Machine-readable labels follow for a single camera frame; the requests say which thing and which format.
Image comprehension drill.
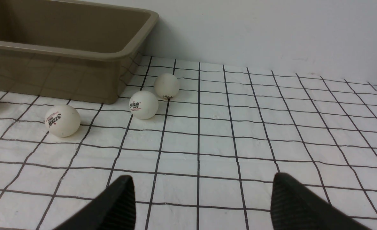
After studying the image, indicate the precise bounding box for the olive plastic storage bin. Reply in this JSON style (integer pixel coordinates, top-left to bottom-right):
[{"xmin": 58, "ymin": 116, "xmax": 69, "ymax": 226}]
[{"xmin": 0, "ymin": 0, "xmax": 159, "ymax": 104}]

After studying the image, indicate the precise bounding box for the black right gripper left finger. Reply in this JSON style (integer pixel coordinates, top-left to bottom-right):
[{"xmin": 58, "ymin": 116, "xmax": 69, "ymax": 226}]
[{"xmin": 55, "ymin": 175, "xmax": 136, "ymax": 230}]

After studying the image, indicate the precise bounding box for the white ping-pong ball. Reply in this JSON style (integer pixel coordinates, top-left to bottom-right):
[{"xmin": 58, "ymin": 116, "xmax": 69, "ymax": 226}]
[
  {"xmin": 154, "ymin": 73, "xmax": 180, "ymax": 99},
  {"xmin": 129, "ymin": 90, "xmax": 159, "ymax": 120},
  {"xmin": 44, "ymin": 105, "xmax": 81, "ymax": 137}
]

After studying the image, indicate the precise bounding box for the white grid-pattern table mat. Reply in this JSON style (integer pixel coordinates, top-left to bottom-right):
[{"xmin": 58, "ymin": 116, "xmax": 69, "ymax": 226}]
[{"xmin": 0, "ymin": 56, "xmax": 377, "ymax": 230}]

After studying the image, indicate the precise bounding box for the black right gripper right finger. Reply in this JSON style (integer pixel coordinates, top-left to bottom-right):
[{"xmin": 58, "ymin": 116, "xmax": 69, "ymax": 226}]
[{"xmin": 270, "ymin": 172, "xmax": 369, "ymax": 230}]

